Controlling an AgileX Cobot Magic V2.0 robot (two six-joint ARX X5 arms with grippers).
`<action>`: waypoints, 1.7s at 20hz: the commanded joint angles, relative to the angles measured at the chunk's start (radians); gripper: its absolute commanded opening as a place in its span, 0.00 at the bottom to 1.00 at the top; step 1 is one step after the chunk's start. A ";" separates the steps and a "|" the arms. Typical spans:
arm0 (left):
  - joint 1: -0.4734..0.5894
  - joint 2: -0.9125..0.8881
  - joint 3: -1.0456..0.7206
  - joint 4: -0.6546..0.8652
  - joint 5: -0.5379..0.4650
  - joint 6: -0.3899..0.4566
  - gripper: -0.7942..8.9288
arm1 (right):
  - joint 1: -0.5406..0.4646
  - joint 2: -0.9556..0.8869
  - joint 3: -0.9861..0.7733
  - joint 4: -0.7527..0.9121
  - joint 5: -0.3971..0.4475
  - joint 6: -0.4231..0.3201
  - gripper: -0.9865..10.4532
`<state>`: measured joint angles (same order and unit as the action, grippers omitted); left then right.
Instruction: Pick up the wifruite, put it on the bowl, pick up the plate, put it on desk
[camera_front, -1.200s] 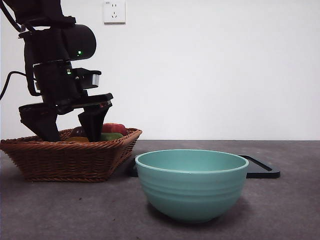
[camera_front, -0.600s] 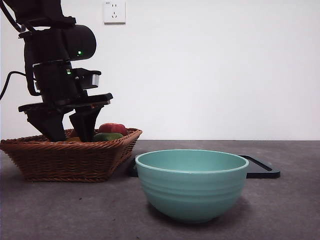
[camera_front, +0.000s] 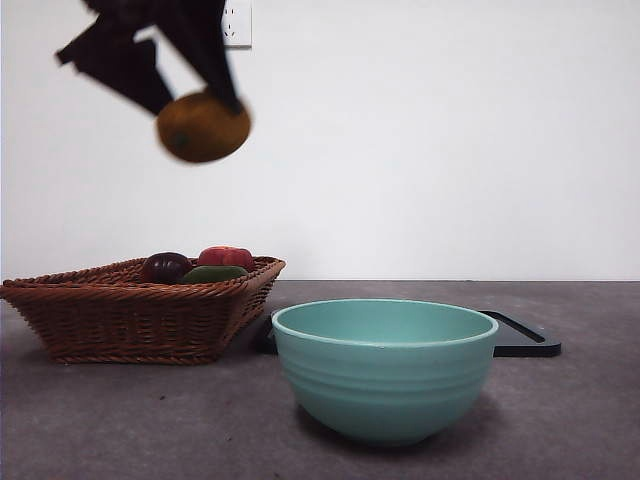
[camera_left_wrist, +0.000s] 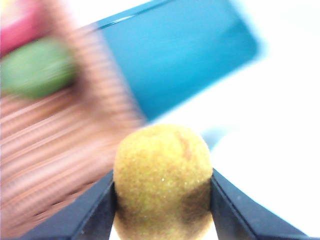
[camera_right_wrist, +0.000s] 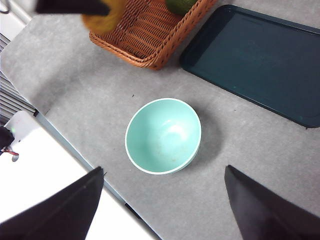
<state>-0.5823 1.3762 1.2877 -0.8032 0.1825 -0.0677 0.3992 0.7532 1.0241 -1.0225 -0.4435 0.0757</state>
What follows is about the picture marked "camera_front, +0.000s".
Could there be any orange fruit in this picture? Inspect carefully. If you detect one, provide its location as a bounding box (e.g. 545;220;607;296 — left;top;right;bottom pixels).
155;91;254;165

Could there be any teal ribbed bowl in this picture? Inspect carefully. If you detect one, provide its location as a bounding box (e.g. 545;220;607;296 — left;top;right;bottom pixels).
270;298;501;448

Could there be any dark purple fruit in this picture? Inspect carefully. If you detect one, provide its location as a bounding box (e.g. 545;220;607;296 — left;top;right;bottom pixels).
140;251;194;285

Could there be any green fruit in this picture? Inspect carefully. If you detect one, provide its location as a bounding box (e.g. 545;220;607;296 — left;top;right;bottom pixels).
179;264;249;286

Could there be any brown wicker basket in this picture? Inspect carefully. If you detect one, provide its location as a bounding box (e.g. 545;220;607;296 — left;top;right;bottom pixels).
0;255;288;366

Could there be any dark green rectangular tray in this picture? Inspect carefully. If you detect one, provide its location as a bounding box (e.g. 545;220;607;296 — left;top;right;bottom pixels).
256;308;563;359

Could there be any white wall socket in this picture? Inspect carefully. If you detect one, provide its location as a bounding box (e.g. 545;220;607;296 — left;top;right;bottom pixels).
222;0;253;51

